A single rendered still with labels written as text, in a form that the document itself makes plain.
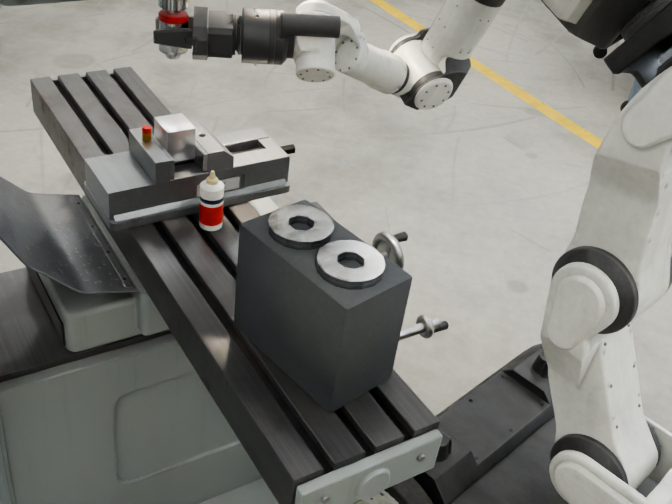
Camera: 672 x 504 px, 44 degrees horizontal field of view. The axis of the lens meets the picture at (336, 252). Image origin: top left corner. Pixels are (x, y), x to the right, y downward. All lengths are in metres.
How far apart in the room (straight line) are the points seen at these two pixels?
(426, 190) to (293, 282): 2.42
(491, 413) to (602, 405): 0.31
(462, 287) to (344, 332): 1.95
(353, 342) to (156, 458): 0.80
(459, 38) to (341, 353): 0.68
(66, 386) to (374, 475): 0.64
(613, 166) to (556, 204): 2.37
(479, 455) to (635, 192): 0.61
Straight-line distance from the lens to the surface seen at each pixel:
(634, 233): 1.28
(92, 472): 1.72
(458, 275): 3.02
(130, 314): 1.49
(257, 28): 1.36
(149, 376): 1.59
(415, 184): 3.50
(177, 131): 1.44
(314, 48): 1.37
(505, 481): 1.62
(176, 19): 1.38
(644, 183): 1.23
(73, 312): 1.45
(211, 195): 1.40
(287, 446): 1.10
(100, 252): 1.51
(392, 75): 1.51
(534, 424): 1.71
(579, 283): 1.29
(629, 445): 1.51
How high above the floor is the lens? 1.76
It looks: 36 degrees down
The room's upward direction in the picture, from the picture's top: 8 degrees clockwise
